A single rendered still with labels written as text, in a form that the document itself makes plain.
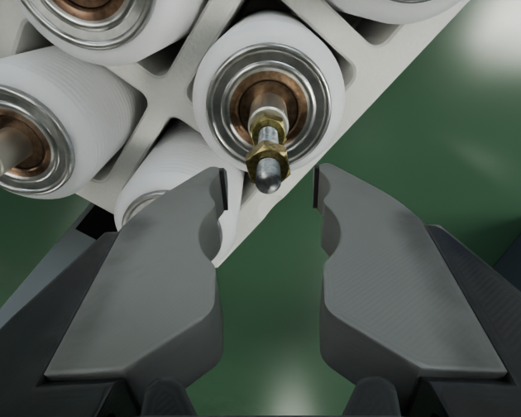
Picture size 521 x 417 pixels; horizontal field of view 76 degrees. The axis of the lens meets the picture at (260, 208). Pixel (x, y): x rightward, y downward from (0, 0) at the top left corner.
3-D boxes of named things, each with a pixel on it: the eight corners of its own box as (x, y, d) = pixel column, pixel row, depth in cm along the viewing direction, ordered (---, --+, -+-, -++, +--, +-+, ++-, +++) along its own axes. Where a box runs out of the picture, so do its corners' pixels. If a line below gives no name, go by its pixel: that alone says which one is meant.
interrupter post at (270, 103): (258, 134, 21) (257, 155, 19) (242, 99, 20) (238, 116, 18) (293, 119, 21) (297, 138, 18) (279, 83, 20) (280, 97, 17)
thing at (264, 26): (246, 119, 39) (233, 199, 24) (207, 35, 34) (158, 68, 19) (326, 84, 37) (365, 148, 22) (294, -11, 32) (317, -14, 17)
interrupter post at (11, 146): (31, 165, 23) (-1, 188, 20) (-5, 146, 22) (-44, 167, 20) (41, 137, 22) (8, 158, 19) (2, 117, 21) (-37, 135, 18)
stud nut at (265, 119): (287, 143, 18) (288, 150, 17) (256, 150, 18) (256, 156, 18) (280, 107, 17) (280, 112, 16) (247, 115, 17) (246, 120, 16)
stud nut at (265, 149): (291, 176, 15) (293, 185, 14) (254, 183, 15) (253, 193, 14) (283, 134, 14) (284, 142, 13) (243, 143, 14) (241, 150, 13)
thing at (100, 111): (141, 139, 41) (65, 226, 25) (63, 93, 38) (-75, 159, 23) (177, 69, 36) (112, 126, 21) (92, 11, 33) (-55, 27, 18)
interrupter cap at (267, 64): (240, 180, 23) (239, 185, 23) (184, 76, 20) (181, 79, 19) (345, 139, 22) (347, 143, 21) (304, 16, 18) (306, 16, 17)
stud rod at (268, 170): (279, 126, 19) (284, 193, 13) (261, 130, 19) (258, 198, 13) (274, 109, 19) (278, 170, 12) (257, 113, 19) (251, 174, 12)
